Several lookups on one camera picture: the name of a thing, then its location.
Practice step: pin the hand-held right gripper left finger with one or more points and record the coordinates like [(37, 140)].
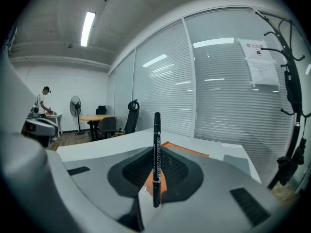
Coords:
[(94, 178)]

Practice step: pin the black office chair with headrest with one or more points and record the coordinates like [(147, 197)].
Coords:
[(132, 116)]

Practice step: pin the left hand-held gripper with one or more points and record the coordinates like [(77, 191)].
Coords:
[(41, 128)]

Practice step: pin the round wooden table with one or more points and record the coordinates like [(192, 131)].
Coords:
[(96, 118)]

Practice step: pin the white paper sheet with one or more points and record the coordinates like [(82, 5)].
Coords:
[(230, 145)]

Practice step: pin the black bag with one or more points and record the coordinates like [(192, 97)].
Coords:
[(287, 169)]

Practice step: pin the ceiling light strip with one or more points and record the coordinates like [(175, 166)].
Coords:
[(87, 28)]

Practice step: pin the white paper notices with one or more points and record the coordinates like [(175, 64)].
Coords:
[(261, 64)]

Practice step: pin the grey pad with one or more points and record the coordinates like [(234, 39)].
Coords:
[(236, 164)]

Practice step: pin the orange box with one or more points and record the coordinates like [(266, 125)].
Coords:
[(184, 150)]

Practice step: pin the black marker pen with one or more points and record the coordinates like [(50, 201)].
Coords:
[(157, 154)]

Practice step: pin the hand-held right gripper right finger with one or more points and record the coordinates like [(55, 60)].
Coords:
[(213, 203)]

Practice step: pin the grey office chair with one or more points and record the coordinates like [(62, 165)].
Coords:
[(107, 125)]

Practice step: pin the white desk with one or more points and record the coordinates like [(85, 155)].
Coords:
[(109, 144)]

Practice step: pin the small white table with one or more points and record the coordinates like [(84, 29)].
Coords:
[(57, 117)]

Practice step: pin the black coat rack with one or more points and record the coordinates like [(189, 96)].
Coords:
[(294, 86)]

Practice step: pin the black standing fan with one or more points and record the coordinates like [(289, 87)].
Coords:
[(76, 107)]

